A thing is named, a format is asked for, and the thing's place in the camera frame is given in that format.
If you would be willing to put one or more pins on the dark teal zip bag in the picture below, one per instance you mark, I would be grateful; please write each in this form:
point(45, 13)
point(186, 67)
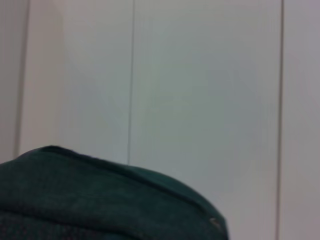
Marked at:
point(87, 200)

